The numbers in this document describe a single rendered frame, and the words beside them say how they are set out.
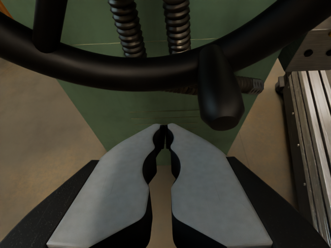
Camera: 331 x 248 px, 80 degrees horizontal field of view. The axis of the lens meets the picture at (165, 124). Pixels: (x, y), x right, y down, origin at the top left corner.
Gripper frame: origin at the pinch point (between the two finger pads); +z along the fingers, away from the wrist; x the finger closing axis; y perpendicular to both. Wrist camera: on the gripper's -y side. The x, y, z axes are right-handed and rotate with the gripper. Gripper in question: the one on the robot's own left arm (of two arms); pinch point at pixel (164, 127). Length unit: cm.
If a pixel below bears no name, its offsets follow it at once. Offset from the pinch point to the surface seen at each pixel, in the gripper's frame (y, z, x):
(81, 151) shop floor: 45, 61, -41
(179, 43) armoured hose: -3.8, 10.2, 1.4
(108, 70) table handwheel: -2.7, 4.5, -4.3
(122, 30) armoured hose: -5.2, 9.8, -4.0
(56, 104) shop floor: 31, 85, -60
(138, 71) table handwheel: -2.5, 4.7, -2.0
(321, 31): -3.4, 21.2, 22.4
